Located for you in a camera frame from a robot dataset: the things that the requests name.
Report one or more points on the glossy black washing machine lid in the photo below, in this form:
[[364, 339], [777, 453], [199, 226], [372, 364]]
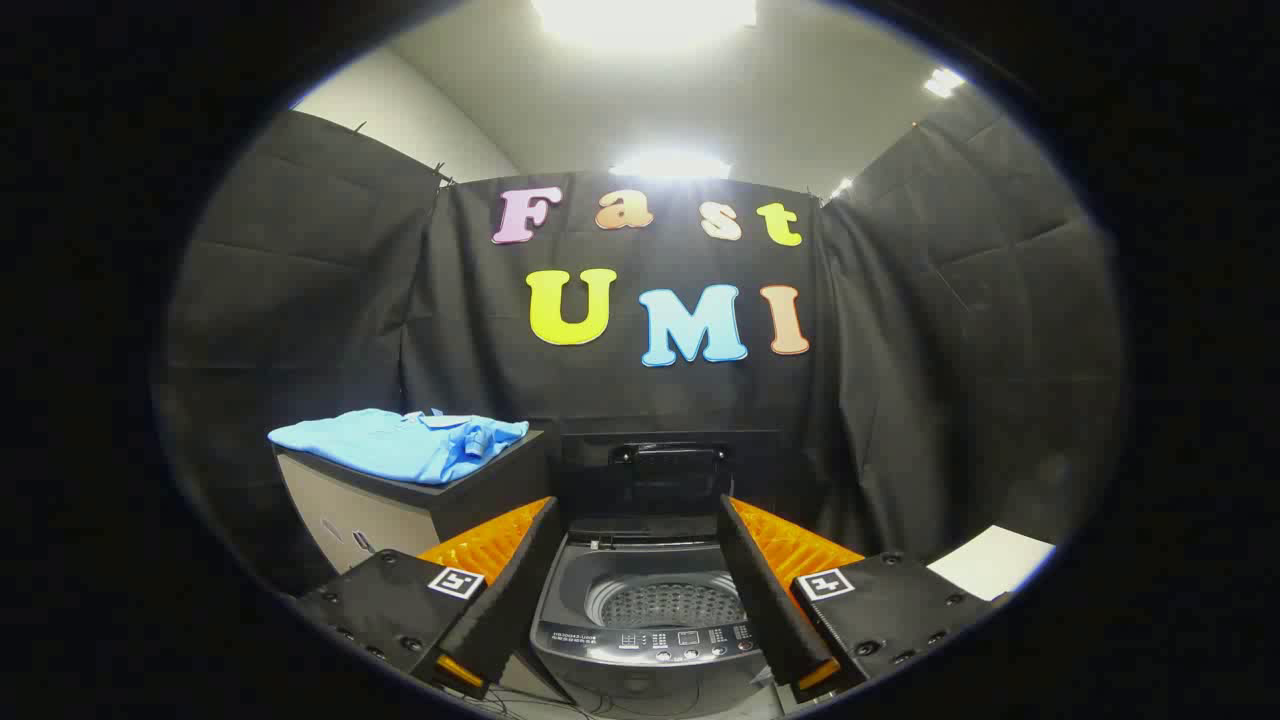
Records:
[[670, 470]]

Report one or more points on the small ceiling light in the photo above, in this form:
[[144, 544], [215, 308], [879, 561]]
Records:
[[943, 82]]

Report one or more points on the grey cabinet with dark top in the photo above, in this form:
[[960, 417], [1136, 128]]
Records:
[[350, 515]]

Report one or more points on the ceiling light panel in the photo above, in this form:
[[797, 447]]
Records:
[[670, 165]]

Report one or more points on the dark grey washing machine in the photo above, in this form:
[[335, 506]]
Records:
[[650, 655]]

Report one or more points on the white flat panel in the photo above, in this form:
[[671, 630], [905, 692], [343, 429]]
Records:
[[990, 560]]

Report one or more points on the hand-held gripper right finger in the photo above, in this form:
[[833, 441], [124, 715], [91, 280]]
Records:
[[770, 600]]

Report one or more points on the light blue polo shirt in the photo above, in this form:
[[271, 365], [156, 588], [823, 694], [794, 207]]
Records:
[[400, 445]]

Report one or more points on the large ceiling light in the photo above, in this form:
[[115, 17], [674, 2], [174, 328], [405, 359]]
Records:
[[645, 18]]

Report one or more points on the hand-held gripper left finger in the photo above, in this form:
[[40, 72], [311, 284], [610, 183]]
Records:
[[505, 590]]

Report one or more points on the black backdrop cloth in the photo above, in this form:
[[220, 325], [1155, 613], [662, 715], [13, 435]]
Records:
[[620, 400]]

